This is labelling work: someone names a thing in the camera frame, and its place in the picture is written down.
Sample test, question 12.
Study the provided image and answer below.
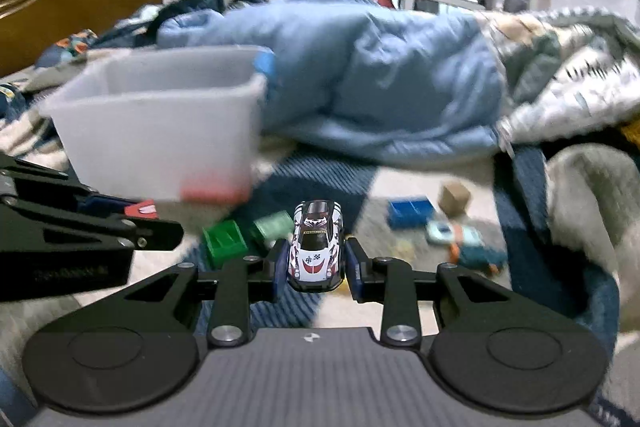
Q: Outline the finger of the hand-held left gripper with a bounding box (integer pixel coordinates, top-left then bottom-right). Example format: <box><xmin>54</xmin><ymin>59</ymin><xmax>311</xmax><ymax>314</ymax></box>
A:
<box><xmin>0</xmin><ymin>199</ymin><xmax>185</xmax><ymax>258</ymax></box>
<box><xmin>0</xmin><ymin>153</ymin><xmax>128</xmax><ymax>217</ymax></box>

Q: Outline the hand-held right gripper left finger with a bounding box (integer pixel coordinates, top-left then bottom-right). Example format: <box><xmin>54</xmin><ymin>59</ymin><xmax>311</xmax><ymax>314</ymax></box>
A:
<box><xmin>119</xmin><ymin>239</ymin><xmax>293</xmax><ymax>348</ymax></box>

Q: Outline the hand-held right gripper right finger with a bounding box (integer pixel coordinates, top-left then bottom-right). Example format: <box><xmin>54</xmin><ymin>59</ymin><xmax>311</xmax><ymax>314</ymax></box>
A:
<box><xmin>345</xmin><ymin>237</ymin><xmax>512</xmax><ymax>348</ymax></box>

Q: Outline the white toy race car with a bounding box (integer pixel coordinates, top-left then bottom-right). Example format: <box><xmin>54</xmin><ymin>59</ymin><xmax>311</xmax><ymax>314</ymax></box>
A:
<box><xmin>286</xmin><ymin>200</ymin><xmax>347</xmax><ymax>293</ymax></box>

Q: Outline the small red white toy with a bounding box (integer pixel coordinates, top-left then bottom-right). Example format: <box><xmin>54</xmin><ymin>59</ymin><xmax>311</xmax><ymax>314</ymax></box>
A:
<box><xmin>123</xmin><ymin>201</ymin><xmax>159</xmax><ymax>221</ymax></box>

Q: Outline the translucent white plastic bin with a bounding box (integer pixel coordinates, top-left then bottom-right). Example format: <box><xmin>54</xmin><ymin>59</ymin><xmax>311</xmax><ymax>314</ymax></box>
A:
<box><xmin>39</xmin><ymin>46</ymin><xmax>268</xmax><ymax>204</ymax></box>

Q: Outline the light green building block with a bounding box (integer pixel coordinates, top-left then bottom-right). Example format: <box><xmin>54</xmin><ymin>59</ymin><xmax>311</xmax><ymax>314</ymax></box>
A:
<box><xmin>252</xmin><ymin>212</ymin><xmax>295</xmax><ymax>242</ymax></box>

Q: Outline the dark green building block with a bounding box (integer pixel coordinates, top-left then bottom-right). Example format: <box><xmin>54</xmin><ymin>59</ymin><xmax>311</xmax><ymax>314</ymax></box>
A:
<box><xmin>202</xmin><ymin>220</ymin><xmax>251</xmax><ymax>269</ymax></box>

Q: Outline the blue building block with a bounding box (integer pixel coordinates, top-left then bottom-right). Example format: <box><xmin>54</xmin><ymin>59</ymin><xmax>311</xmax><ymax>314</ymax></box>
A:
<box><xmin>387</xmin><ymin>197</ymin><xmax>437</xmax><ymax>229</ymax></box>

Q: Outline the light blue toy car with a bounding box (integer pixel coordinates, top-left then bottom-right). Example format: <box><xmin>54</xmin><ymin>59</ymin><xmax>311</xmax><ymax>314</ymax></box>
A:
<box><xmin>425</xmin><ymin>220</ymin><xmax>482</xmax><ymax>248</ymax></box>

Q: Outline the orange teal toy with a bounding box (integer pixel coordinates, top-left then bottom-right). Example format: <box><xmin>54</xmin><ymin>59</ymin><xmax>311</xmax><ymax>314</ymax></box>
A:
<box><xmin>447</xmin><ymin>241</ymin><xmax>507</xmax><ymax>278</ymax></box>

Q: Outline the tan wooden cube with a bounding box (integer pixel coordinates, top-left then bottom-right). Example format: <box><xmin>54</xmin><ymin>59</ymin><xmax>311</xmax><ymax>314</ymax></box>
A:
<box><xmin>438</xmin><ymin>181</ymin><xmax>473</xmax><ymax>218</ymax></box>

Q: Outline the colourful patterned pillow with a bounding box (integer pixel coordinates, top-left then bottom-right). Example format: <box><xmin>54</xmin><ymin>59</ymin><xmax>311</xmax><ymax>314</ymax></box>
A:
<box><xmin>35</xmin><ymin>28</ymin><xmax>101</xmax><ymax>68</ymax></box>

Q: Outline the wooden headboard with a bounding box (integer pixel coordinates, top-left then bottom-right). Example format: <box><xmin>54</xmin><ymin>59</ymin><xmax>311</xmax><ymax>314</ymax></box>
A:
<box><xmin>0</xmin><ymin>0</ymin><xmax>165</xmax><ymax>78</ymax></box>

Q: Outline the blue puffy duvet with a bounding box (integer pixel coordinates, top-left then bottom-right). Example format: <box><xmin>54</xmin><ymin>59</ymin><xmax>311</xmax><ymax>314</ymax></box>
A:
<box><xmin>156</xmin><ymin>0</ymin><xmax>513</xmax><ymax>166</ymax></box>

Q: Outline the grey fleece blanket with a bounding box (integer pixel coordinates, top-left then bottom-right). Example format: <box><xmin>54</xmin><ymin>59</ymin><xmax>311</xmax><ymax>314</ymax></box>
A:
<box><xmin>545</xmin><ymin>142</ymin><xmax>640</xmax><ymax>338</ymax></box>

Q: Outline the dark rumpled clothing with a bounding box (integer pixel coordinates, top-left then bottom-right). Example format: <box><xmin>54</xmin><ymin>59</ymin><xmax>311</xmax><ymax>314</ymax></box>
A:
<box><xmin>135</xmin><ymin>0</ymin><xmax>273</xmax><ymax>38</ymax></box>

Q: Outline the grey white patterned quilt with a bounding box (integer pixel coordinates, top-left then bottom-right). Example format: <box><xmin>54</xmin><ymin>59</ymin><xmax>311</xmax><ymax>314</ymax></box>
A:
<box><xmin>475</xmin><ymin>7</ymin><xmax>640</xmax><ymax>158</ymax></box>

